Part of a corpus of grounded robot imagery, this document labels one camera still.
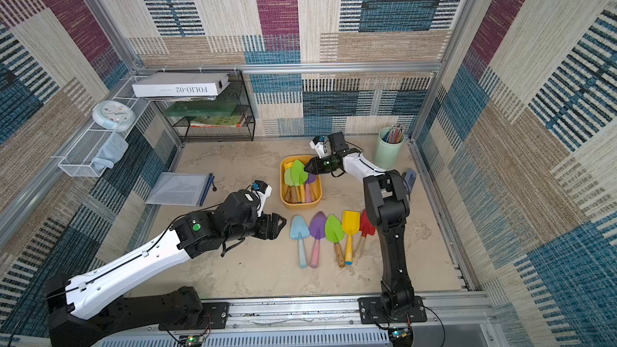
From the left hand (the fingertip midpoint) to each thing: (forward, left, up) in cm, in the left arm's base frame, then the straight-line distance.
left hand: (278, 218), depth 72 cm
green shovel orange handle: (+28, -5, -17) cm, 33 cm away
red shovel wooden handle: (+6, -30, -21) cm, 37 cm away
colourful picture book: (+44, +28, +1) cm, 52 cm away
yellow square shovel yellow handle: (+7, -24, -19) cm, 32 cm away
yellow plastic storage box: (+33, -7, -13) cm, 36 cm away
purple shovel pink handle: (+6, -12, -21) cm, 25 cm away
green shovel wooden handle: (+20, -1, -17) cm, 27 cm away
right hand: (+30, -8, -13) cm, 34 cm away
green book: (+46, +34, +5) cm, 57 cm away
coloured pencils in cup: (+38, -44, -3) cm, 59 cm away
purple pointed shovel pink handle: (+26, -9, -17) cm, 33 cm away
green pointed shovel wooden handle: (+5, -18, -20) cm, 27 cm away
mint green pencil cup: (+35, -42, -7) cm, 55 cm away
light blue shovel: (+6, -5, -20) cm, 22 cm away
